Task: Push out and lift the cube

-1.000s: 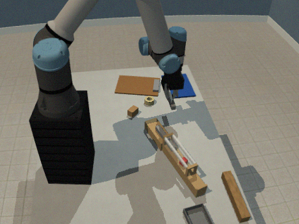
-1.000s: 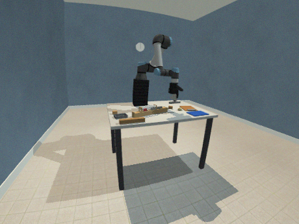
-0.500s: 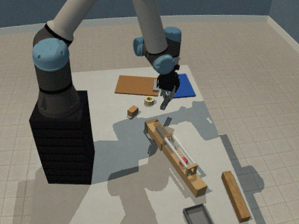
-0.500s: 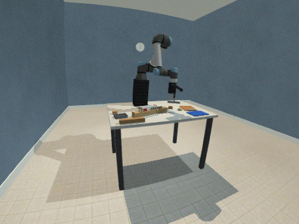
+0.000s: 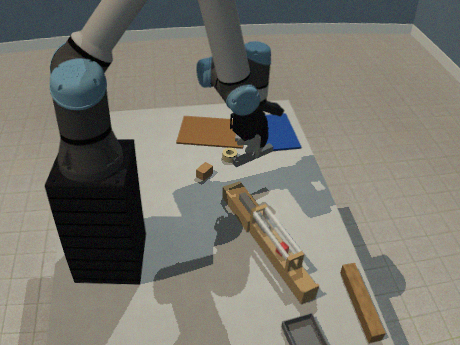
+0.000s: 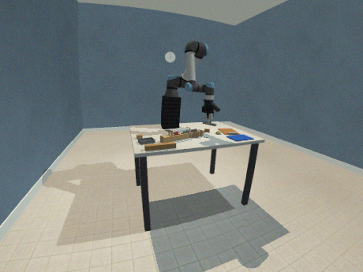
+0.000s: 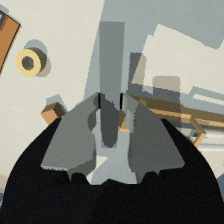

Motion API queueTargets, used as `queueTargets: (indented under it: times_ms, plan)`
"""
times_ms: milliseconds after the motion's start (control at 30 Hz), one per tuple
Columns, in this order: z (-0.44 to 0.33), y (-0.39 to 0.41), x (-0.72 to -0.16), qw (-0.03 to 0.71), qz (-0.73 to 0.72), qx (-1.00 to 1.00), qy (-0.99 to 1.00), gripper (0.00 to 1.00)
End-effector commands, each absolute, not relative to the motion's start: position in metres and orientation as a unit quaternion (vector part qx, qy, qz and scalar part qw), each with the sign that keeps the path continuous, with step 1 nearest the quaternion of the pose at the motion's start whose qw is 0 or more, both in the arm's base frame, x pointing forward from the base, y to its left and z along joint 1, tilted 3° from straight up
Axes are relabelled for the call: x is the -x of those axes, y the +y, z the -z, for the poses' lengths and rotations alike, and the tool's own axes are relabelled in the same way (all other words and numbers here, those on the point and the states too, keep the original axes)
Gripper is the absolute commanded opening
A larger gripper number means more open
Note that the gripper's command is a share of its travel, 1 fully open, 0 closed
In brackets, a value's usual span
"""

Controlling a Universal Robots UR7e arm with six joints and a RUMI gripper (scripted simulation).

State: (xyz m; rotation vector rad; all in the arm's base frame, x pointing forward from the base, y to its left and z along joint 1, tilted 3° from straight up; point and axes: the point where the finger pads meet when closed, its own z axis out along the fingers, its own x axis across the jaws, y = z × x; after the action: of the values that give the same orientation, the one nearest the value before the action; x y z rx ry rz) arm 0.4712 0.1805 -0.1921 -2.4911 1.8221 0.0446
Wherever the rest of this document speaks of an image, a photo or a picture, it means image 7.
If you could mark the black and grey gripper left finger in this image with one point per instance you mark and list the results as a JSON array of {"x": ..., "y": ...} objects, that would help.
[{"x": 65, "y": 147}]

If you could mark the small tan wooden block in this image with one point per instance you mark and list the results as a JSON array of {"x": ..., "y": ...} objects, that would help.
[{"x": 51, "y": 112}]

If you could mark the cream ring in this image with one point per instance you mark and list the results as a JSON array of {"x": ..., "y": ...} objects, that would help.
[{"x": 23, "y": 65}]

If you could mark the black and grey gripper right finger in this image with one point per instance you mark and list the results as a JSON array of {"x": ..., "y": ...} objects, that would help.
[{"x": 156, "y": 145}]

